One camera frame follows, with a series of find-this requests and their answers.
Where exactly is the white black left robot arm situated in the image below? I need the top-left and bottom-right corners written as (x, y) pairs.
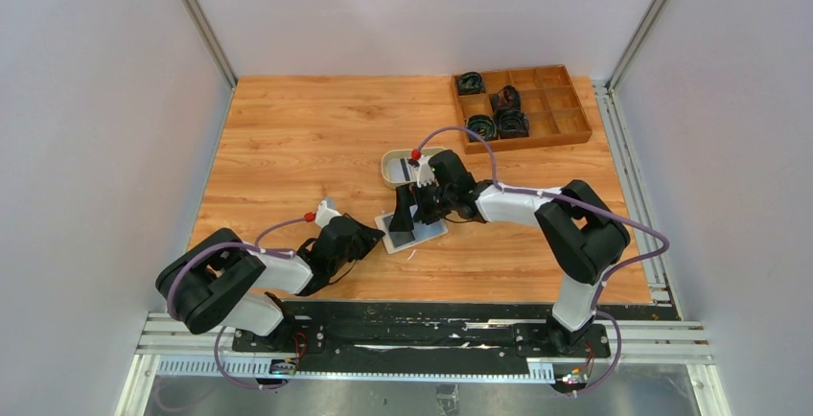
top-left (155, 214), bottom-right (384, 336)

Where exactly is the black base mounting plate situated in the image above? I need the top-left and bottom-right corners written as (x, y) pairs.
top-left (216, 298), bottom-right (681, 377)

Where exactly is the aluminium rail frame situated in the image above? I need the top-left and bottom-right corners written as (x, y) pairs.
top-left (114, 80), bottom-right (732, 416)

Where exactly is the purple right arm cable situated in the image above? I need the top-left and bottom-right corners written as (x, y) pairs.
top-left (409, 126), bottom-right (671, 397)

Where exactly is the rolled green black tie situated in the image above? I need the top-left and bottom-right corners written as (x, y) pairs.
top-left (466, 114), bottom-right (498, 143)

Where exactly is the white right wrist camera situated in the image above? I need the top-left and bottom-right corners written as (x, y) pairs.
top-left (409, 156), bottom-right (435, 188)

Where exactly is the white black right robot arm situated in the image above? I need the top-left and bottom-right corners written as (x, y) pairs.
top-left (377, 150), bottom-right (631, 355)

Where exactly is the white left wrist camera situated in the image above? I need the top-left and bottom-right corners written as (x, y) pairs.
top-left (314, 197), bottom-right (342, 228)

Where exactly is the cream oval plastic tray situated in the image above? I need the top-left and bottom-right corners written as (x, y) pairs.
top-left (381, 150), bottom-right (436, 190)

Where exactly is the wooden compartment organizer box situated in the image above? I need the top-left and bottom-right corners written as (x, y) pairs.
top-left (450, 64), bottom-right (592, 153)

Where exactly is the white leather card holder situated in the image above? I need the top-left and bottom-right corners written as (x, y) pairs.
top-left (375, 212), bottom-right (448, 254)

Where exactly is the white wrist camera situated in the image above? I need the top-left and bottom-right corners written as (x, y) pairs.
top-left (314, 197), bottom-right (342, 228)
top-left (409, 156), bottom-right (435, 188)

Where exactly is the white credit card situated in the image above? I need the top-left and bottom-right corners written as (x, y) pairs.
top-left (386, 158), bottom-right (415, 185)

